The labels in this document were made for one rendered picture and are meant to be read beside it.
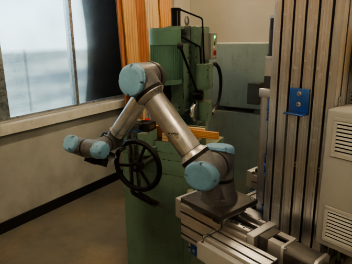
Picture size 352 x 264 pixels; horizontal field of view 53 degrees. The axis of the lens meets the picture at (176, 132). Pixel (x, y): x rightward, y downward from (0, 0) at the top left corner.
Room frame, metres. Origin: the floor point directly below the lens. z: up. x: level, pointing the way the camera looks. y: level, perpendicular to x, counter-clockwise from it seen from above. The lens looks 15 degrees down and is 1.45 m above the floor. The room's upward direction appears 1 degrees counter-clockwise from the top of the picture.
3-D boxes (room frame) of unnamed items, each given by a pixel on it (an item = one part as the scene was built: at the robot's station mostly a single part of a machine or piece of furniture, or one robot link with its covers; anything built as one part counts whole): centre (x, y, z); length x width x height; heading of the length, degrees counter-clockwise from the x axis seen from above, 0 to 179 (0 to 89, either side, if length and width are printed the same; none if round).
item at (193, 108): (2.10, -0.12, 1.02); 0.12 x 0.03 x 0.12; 154
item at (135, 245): (2.15, 0.00, 0.36); 0.58 x 0.45 x 0.71; 154
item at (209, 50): (2.27, -0.22, 1.40); 0.10 x 0.06 x 0.16; 154
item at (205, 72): (2.17, -0.18, 1.23); 0.09 x 0.08 x 0.15; 154
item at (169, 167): (2.15, 0.00, 0.76); 0.57 x 0.45 x 0.09; 154
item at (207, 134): (2.03, 0.03, 0.92); 0.60 x 0.02 x 0.04; 64
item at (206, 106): (2.14, -0.17, 1.02); 0.09 x 0.07 x 0.12; 64
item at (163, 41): (2.04, 0.05, 1.35); 0.18 x 0.18 x 0.31
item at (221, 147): (1.31, -0.17, 0.98); 0.13 x 0.12 x 0.14; 153
